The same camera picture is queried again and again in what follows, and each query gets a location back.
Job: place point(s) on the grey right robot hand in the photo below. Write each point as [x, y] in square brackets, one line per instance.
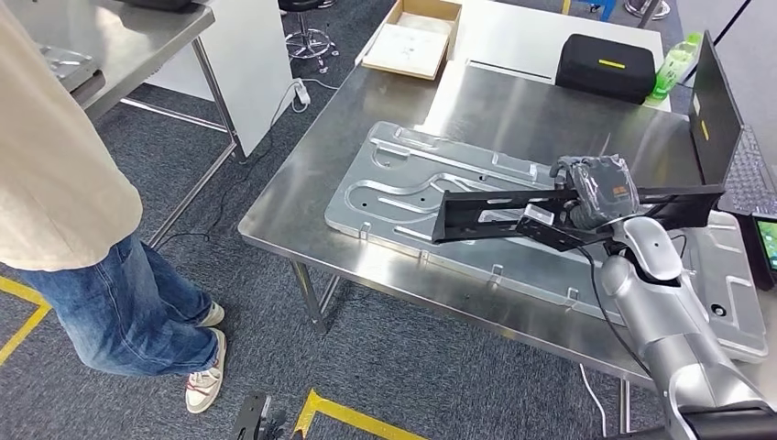
[607, 188]

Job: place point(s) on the black plastic panel part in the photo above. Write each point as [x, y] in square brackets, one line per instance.
[443, 218]

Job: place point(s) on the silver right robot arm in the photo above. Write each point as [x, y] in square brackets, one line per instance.
[668, 328]

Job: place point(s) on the steel workbench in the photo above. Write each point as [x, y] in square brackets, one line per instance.
[340, 182]

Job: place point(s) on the black case with yellow label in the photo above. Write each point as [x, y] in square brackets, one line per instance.
[601, 79]

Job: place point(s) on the black laptop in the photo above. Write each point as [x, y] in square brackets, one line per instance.
[713, 121]

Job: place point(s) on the green plastic bottle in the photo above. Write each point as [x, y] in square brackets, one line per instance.
[671, 70]

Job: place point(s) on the black controller with screen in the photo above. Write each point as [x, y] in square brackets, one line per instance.
[766, 243]

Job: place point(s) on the stamped sheet metal panel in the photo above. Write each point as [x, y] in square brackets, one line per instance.
[388, 206]

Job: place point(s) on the white foam sheet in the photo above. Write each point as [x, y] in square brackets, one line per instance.
[407, 51]

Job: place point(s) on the cardboard box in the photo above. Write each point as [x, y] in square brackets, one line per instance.
[419, 7]

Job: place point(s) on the white power adapter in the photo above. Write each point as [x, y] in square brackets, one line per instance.
[302, 94]

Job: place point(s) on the steel side table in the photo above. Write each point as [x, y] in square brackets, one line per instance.
[139, 42]

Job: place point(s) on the person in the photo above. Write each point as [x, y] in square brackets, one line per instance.
[54, 182]

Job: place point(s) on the small stamped metal panel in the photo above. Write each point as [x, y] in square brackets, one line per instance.
[67, 67]

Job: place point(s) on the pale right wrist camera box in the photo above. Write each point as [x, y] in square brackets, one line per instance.
[537, 215]

